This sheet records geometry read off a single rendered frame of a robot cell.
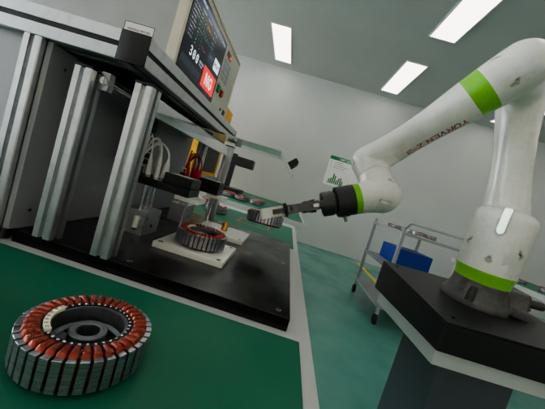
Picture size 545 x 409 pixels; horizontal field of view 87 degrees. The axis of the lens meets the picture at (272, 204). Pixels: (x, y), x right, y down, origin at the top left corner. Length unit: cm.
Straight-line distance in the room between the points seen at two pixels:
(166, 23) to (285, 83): 571
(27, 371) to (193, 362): 15
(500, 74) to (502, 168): 27
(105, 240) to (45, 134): 20
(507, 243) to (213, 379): 70
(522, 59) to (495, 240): 42
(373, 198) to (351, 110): 547
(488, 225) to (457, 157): 603
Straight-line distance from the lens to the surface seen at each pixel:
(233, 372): 37
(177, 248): 62
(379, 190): 87
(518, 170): 104
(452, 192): 679
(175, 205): 91
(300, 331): 51
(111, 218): 52
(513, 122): 106
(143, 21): 70
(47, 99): 60
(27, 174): 61
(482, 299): 86
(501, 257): 85
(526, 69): 93
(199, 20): 74
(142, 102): 51
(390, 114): 647
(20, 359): 32
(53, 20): 60
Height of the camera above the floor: 96
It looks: 4 degrees down
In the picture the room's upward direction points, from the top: 17 degrees clockwise
